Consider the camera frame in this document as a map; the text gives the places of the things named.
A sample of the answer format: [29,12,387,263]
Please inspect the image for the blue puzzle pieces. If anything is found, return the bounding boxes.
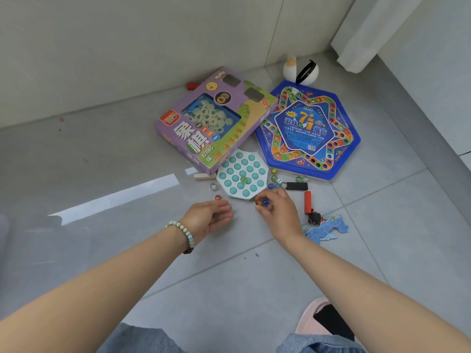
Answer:
[305,214,349,246]

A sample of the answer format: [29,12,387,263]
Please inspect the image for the pink slipper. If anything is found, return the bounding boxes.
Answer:
[295,298,332,337]

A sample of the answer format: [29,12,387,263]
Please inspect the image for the person's right hand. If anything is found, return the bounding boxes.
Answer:
[255,187,304,249]

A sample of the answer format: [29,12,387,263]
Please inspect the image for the person's left hand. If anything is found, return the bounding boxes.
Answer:
[180,199,235,247]

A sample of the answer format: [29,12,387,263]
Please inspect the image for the black sock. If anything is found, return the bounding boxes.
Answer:
[313,304,356,342]

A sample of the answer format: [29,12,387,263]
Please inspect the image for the person's right forearm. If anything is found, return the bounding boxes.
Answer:
[283,233,471,353]

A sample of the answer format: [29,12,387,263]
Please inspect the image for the pale bead bracelet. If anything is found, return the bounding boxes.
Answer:
[166,221,195,254]

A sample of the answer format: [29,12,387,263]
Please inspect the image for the white ball toy black band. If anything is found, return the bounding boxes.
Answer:
[283,57,319,86]

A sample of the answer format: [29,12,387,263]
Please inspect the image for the purple chess game box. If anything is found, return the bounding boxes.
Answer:
[153,66,279,176]

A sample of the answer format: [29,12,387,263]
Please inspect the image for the blue hexagonal game board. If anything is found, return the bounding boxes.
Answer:
[255,80,361,181]

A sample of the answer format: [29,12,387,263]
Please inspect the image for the white octagonal marble board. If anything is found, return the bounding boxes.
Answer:
[216,149,269,201]

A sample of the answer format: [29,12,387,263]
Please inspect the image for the blue jeans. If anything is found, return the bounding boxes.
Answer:
[96,323,368,353]

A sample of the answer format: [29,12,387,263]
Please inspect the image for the person's left forearm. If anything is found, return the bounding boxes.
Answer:
[0,226,189,353]

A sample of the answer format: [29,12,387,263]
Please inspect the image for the white curtain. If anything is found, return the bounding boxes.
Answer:
[330,0,427,74]

